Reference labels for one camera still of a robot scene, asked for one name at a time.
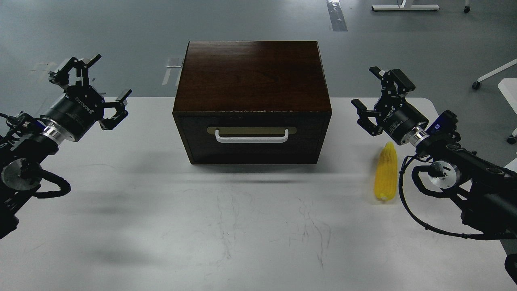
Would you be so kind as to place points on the white desk foot bar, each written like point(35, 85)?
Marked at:
point(405, 5)

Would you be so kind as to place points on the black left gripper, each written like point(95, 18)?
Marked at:
point(81, 105)

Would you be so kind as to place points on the yellow corn cob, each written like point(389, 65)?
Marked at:
point(386, 176)

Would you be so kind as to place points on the grey floor tape strip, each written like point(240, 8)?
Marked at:
point(336, 16)

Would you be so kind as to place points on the white chair leg with caster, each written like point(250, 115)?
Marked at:
point(477, 84)

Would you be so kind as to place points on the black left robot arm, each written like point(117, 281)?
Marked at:
point(30, 140)

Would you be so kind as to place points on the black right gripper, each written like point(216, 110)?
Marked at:
point(393, 114)

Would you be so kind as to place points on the dark wooden cabinet box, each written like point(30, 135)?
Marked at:
point(251, 78)

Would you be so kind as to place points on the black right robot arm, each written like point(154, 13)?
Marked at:
point(484, 192)

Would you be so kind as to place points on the wooden drawer with white handle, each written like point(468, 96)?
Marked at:
point(270, 139)

